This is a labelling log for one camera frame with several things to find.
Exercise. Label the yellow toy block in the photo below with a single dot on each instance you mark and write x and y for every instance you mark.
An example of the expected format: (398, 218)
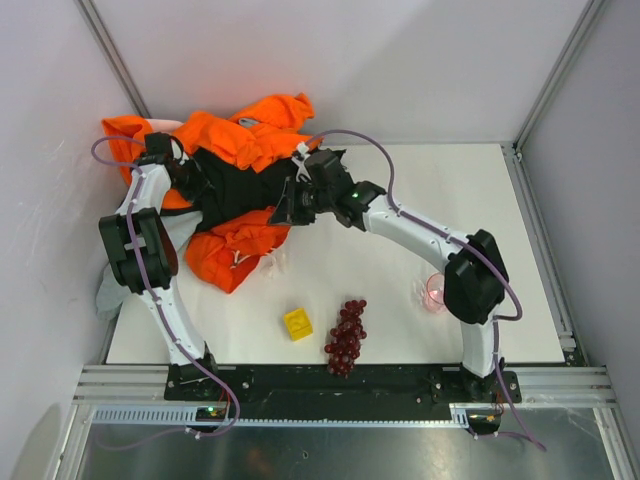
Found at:
(298, 324)

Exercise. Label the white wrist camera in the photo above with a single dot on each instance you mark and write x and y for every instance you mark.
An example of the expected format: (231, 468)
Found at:
(299, 157)
(179, 153)

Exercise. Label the orange drawstring shorts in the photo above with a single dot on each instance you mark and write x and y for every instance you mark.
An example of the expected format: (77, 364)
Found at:
(227, 254)

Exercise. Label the black cloth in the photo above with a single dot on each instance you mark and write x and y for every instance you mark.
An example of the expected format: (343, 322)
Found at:
(237, 192)

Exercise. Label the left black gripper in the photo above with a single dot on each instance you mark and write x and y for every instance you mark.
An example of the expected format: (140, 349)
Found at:
(198, 182)

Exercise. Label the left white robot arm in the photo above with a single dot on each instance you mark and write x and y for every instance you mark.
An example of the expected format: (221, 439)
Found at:
(140, 253)

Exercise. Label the pink cloth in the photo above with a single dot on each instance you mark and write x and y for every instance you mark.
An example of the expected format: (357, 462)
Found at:
(164, 125)

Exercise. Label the left aluminium frame post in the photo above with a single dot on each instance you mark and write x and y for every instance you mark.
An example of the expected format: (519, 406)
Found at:
(113, 56)

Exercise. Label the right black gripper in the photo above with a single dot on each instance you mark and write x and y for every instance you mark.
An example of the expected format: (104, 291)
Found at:
(289, 203)

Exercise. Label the orange hoodie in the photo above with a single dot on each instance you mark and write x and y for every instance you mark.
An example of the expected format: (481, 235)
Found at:
(253, 138)

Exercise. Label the grey cloth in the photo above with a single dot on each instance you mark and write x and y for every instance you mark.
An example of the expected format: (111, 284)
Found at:
(111, 295)

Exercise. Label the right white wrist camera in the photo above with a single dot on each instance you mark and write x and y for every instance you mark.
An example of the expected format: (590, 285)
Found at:
(299, 157)

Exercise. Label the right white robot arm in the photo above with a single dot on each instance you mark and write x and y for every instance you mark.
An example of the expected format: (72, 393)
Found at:
(475, 278)

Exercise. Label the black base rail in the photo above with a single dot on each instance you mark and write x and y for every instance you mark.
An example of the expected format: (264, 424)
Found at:
(386, 392)

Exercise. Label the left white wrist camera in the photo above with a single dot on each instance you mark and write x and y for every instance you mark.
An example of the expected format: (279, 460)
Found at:
(179, 153)

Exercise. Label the clear pink plastic cup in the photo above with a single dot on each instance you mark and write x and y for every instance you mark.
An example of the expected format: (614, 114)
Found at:
(434, 294)

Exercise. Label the red grape bunch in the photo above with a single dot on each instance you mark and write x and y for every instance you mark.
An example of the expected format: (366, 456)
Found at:
(345, 339)

